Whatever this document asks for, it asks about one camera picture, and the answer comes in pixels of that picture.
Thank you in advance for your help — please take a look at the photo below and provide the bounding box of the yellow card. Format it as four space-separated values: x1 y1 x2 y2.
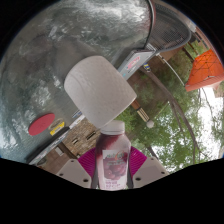
49 121 66 136

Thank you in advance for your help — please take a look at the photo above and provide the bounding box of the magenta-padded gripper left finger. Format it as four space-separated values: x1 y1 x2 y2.
55 148 99 190

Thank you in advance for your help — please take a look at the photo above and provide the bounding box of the pink juice bottle white cap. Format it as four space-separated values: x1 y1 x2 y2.
94 119 132 191

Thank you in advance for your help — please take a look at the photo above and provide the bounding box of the white cup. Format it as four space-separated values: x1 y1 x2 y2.
63 55 138 129

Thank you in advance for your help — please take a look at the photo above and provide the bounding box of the orange canopy tent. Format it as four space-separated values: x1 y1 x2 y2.
184 49 224 93

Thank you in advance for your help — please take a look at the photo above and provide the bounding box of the globe-topped lamp post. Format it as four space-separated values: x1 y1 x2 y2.
131 99 155 129

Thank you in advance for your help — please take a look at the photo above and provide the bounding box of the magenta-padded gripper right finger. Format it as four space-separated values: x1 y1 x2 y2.
128 146 169 190

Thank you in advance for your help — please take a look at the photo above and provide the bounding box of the flat round red coaster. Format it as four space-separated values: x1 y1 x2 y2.
28 112 56 137

